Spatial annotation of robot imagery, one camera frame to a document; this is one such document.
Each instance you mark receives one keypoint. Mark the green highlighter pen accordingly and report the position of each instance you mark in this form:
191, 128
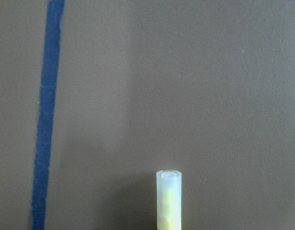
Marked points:
169, 199

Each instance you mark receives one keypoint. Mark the long blue tape strip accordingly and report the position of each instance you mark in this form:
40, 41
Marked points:
47, 96

